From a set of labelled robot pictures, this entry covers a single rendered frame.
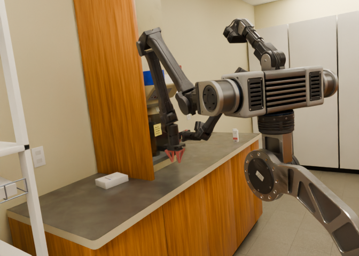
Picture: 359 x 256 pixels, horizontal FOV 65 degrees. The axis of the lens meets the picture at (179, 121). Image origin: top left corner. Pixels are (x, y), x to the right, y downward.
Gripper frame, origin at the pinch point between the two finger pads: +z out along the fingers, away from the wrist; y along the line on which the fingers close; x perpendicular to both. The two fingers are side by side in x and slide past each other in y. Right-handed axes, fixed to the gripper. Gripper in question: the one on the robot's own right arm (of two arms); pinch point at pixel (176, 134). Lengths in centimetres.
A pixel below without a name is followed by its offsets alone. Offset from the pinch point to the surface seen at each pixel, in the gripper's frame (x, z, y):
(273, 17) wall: -123, 20, -330
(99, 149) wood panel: 4, 40, 35
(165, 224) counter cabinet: 38, -23, 48
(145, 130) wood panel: -10.8, -3.3, 34.7
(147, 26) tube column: -73, 6, 12
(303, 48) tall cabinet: -65, -32, -285
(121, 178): 17.3, 11.0, 44.7
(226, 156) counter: 21.2, -24.9, -26.7
